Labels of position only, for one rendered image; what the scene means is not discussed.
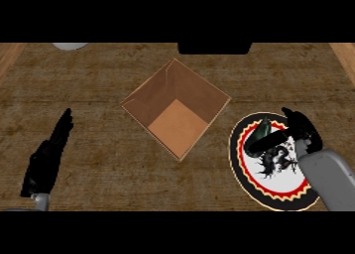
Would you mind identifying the black red white patterned plate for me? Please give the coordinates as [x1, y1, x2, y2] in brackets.
[227, 112, 322, 211]

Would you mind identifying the dark eggplant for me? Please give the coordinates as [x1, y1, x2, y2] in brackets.
[245, 117, 273, 152]

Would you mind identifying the pale grey round object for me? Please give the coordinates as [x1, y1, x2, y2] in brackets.
[52, 43, 88, 52]

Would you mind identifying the black block appliance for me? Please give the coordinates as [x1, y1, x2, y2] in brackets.
[177, 43, 254, 56]

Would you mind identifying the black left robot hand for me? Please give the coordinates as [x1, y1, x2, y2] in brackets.
[19, 107, 75, 198]

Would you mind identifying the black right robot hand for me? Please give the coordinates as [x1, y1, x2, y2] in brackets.
[246, 106, 323, 158]

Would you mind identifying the brown cardboard box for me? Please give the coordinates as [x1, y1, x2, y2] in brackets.
[118, 58, 233, 163]

